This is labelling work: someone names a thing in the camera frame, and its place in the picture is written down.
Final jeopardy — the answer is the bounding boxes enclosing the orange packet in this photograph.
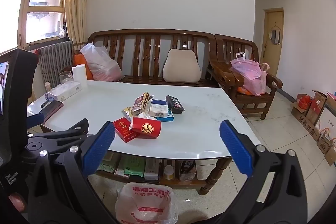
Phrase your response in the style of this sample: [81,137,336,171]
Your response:
[236,86,253,96]

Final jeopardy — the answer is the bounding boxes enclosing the red paper cup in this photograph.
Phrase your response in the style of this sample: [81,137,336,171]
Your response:
[130,115,162,140]

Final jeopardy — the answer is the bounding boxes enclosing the dark red notebook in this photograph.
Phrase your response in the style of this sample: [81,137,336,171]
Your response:
[39,101,64,123]

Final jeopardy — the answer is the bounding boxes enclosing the dark box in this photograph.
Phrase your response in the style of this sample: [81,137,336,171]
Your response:
[180,160,197,181]

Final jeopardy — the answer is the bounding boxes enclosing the white topped wooden coffee table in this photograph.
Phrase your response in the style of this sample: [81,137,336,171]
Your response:
[27,79,261,196]

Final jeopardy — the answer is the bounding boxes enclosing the long white box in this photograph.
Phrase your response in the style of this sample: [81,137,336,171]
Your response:
[47,81,81,103]

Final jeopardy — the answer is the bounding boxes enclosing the black and blue pen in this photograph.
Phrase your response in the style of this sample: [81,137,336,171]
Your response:
[40,98,57,108]

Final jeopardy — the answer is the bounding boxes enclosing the bin with white plastic liner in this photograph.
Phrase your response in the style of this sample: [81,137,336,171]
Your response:
[115,182,179,224]

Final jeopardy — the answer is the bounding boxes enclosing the gold snack wrapper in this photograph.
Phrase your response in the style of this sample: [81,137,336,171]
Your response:
[122,107,135,123]

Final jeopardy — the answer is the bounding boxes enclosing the person's left hand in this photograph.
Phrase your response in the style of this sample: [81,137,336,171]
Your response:
[8,193,27,212]

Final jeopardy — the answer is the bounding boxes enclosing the wet wipes pack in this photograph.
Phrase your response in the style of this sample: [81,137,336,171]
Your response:
[98,153,122,172]

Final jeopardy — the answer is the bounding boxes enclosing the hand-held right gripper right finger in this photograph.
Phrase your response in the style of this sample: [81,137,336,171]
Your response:
[219,120,308,224]

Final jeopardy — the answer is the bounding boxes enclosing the small cardboard box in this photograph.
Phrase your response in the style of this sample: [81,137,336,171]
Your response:
[316,129,336,155]

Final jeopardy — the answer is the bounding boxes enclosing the grey radiator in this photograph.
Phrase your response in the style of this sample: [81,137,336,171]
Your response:
[37,40,74,86]

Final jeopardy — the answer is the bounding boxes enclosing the hanger with cloths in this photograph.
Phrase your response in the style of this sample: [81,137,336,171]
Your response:
[268,22,281,45]

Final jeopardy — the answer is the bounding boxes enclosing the wooden sofa bench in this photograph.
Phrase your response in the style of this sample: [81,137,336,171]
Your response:
[87,29,220,88]

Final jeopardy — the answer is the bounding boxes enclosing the purple playing card box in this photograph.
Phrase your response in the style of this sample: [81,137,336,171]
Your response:
[130,92,150,116]

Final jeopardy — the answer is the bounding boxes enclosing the black box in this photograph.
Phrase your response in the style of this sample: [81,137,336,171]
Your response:
[165,94,185,115]

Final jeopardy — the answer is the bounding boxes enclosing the red cigarette box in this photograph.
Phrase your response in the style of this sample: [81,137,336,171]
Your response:
[112,117,140,143]

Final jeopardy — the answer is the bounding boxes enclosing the white box with navy top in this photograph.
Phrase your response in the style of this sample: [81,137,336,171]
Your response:
[149,99,169,118]

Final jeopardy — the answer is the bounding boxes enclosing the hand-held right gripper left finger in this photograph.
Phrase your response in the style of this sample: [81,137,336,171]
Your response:
[28,121,119,224]

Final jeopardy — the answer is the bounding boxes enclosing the beige patterned curtain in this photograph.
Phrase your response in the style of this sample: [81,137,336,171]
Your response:
[64,0,90,56]

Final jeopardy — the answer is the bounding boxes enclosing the clear glass mug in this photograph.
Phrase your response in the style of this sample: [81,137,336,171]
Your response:
[59,71,75,86]

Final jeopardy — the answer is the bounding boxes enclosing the pink plastic bag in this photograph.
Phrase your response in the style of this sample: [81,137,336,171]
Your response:
[230,52,271,97]

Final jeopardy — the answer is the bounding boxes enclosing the white carton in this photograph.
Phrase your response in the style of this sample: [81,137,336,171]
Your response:
[143,158,160,181]

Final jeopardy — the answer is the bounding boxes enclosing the printed cardboard box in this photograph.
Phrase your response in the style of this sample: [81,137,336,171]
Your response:
[305,90,328,141]

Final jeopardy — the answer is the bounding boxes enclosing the wooden armchair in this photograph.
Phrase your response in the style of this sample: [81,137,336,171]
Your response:
[207,34,284,120]

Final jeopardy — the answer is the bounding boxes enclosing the red plastic bag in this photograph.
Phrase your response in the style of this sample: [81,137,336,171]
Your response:
[299,95,313,109]

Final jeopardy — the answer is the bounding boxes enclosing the beige back cushion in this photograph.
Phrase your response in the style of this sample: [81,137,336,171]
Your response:
[162,49,202,85]

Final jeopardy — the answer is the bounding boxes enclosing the green packet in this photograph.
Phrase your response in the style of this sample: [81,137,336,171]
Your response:
[123,155,146,178]

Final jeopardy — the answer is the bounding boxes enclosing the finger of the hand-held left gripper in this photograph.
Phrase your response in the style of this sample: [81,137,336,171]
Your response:
[26,112,45,127]
[25,118,90,161]

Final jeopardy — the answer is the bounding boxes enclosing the light blue medicine box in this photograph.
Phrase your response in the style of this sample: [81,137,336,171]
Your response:
[155,110,175,123]

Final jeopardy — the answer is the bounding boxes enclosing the open cardboard box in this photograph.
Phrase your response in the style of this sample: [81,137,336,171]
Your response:
[290,93,313,120]

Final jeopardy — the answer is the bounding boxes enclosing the yellow door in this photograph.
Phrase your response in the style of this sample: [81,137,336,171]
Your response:
[262,8,284,78]

